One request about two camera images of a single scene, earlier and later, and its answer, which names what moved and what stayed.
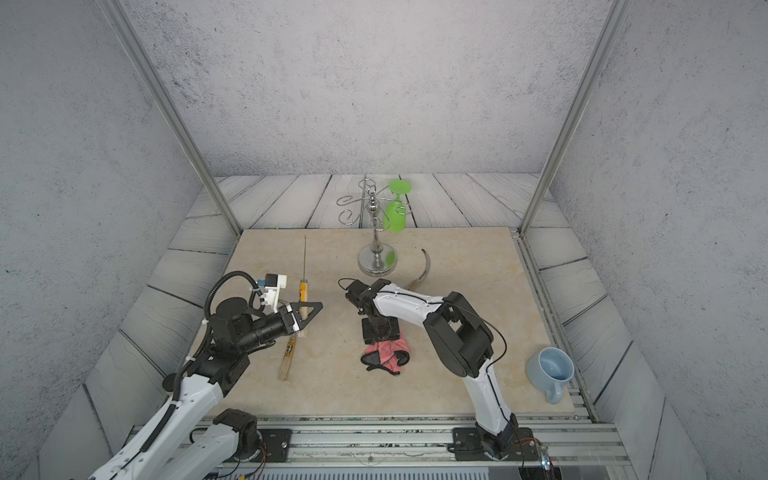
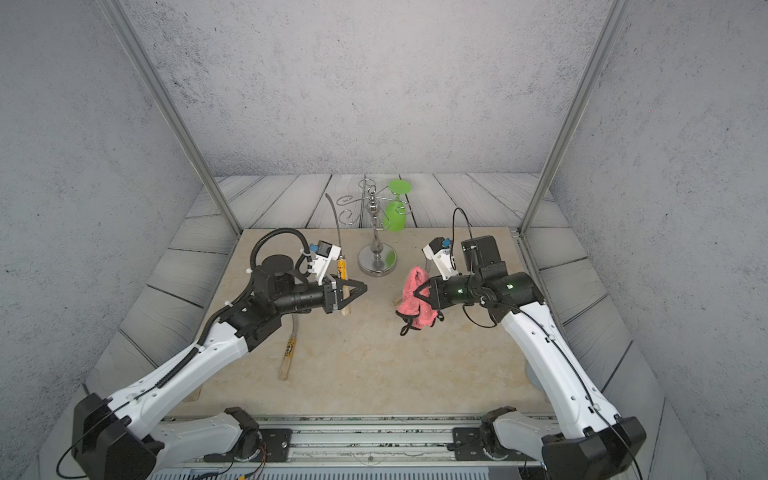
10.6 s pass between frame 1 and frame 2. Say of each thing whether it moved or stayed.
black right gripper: moved
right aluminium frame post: stayed
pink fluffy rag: moved
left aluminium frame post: stayed
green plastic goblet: stayed
